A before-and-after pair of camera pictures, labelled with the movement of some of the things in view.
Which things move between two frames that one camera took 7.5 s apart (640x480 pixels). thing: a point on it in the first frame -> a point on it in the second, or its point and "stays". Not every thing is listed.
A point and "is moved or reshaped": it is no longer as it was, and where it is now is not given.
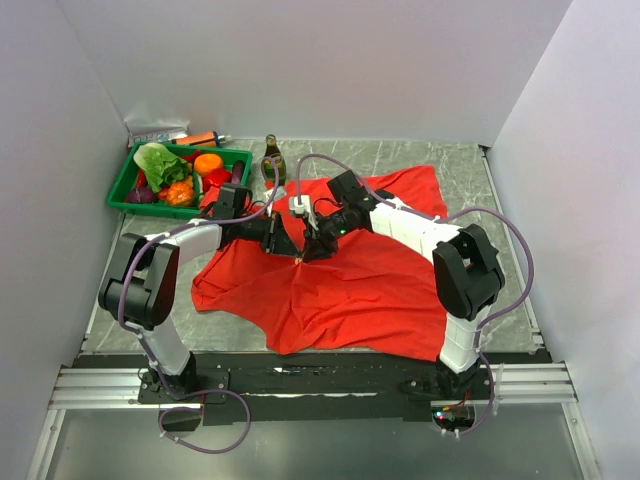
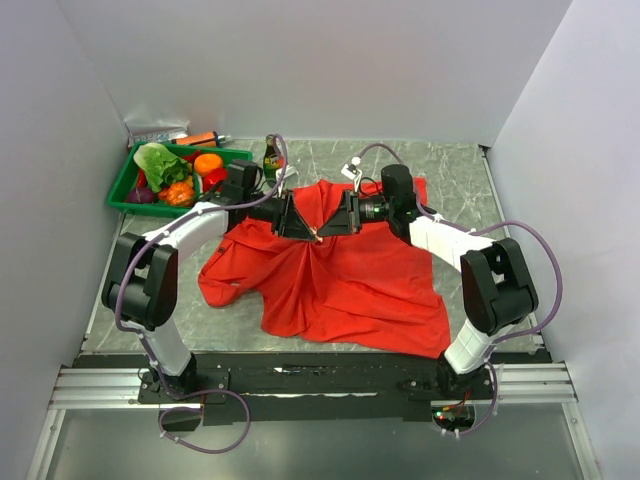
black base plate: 300,389 stays
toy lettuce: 160,164 stays
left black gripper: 288,246 -> 290,224
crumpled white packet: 154,130 stays
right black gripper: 317,245 -> 347,218
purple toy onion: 141,195 stays
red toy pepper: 217,177 stays
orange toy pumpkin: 178,193 stays
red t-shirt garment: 369,292 is moved or reshaped
